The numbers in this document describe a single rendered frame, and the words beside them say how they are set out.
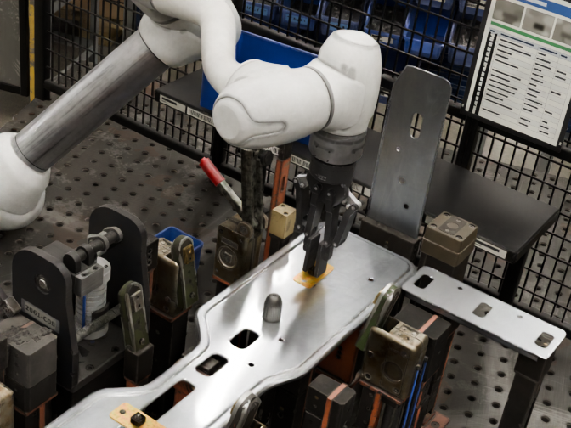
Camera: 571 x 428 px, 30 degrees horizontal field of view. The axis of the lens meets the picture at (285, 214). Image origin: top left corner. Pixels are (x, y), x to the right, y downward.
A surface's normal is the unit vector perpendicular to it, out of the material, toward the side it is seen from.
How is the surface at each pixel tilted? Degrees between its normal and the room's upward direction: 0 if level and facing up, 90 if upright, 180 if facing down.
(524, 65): 90
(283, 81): 17
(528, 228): 0
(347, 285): 0
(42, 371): 90
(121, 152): 0
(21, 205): 108
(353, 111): 96
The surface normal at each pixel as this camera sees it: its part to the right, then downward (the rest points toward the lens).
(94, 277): 0.82, 0.40
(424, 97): -0.56, 0.39
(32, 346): 0.12, -0.83
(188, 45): 0.22, 0.79
